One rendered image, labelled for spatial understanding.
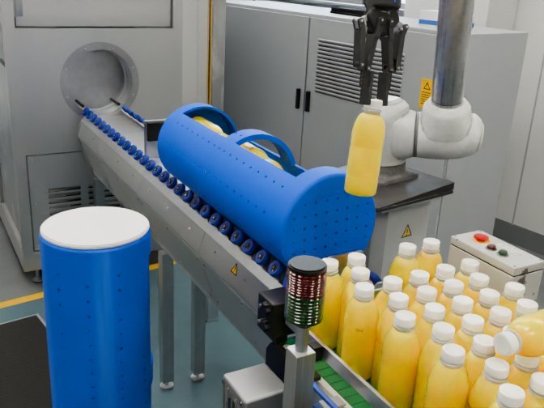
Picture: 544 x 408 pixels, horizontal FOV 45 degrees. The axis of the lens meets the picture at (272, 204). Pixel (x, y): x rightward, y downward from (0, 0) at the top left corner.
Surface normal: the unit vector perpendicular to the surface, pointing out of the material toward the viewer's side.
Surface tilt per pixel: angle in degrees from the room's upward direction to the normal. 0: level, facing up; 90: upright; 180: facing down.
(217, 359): 0
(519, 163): 90
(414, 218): 90
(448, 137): 106
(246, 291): 71
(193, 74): 90
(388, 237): 90
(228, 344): 0
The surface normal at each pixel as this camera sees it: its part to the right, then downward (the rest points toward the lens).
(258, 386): 0.05, -0.94
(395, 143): -0.16, 0.39
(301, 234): 0.48, 0.33
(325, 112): -0.79, 0.17
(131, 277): 0.77, 0.25
